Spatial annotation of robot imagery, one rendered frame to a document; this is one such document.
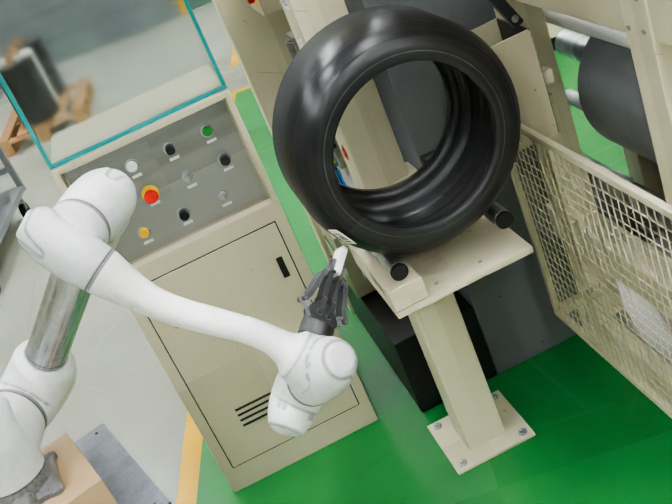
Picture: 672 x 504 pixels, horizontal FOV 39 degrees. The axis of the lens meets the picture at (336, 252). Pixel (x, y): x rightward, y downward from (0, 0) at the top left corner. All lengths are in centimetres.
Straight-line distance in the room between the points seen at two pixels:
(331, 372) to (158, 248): 124
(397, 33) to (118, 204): 69
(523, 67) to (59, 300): 129
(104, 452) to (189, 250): 65
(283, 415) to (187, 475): 163
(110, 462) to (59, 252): 81
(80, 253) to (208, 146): 99
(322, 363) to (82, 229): 55
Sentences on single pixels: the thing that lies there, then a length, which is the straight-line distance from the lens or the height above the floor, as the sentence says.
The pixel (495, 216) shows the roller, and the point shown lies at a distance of 225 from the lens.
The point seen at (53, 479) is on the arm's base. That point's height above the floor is 77.
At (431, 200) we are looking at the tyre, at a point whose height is 92.
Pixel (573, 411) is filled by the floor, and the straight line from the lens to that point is 305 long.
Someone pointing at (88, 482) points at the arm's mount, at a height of 75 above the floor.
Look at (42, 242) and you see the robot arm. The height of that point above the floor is 138.
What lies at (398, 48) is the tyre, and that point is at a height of 139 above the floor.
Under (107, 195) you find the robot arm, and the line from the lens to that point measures 200.
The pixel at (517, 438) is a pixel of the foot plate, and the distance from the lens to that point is 300.
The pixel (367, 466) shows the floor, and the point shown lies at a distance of 313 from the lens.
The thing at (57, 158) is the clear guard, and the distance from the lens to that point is 276.
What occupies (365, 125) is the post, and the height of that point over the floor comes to 113.
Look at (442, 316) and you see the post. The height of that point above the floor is 50.
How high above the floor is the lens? 197
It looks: 27 degrees down
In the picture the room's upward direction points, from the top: 23 degrees counter-clockwise
